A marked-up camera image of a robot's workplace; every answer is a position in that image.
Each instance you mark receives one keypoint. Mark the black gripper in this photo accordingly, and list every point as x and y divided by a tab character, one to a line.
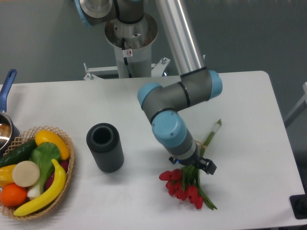
192	157

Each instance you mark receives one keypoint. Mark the red tulip bouquet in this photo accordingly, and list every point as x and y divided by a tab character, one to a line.
185	183

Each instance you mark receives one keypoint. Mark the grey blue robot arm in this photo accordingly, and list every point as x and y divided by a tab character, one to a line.
160	104

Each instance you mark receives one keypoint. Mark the black device at edge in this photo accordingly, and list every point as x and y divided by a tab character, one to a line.
299	206

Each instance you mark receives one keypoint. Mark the dark grey ribbed vase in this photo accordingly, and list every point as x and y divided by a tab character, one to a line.
104	143

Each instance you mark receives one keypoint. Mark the red purple vegetable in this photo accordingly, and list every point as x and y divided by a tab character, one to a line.
64	165

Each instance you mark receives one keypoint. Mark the yellow banana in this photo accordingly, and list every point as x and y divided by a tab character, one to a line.
48	196

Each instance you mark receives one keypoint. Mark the green bok choy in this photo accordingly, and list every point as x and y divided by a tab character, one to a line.
42	156

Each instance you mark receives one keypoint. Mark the woven wicker basket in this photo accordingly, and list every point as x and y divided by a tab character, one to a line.
25	137

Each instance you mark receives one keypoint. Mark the beige round slice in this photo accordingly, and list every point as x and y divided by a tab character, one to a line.
25	174

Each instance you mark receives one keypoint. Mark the green cucumber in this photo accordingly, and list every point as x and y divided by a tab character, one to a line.
18	154

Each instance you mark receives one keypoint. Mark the orange fruit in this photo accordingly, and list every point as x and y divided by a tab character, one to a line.
13	195

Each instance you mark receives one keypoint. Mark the yellow bell pepper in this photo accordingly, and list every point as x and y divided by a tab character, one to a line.
6	175

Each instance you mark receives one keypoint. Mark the white frame at right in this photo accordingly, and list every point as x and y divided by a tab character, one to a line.
297	109

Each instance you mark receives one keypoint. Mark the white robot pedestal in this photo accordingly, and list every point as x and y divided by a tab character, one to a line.
132	43

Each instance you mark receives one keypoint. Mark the blue handled saucepan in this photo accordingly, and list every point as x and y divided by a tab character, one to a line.
8	131

